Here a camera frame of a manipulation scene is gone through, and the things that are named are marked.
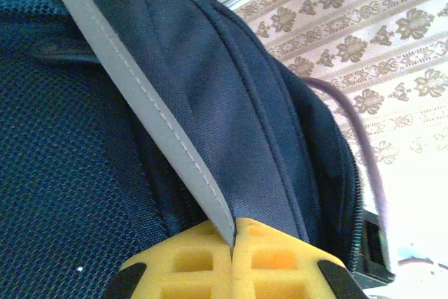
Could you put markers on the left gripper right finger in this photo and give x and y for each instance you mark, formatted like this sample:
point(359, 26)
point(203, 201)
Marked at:
point(241, 278)

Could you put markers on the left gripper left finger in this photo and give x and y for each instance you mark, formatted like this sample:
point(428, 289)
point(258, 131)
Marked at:
point(224, 278)

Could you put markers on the navy blue backpack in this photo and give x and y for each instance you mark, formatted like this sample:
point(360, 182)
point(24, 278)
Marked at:
point(245, 120)

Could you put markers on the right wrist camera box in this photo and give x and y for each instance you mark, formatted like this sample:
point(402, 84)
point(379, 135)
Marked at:
point(371, 253)

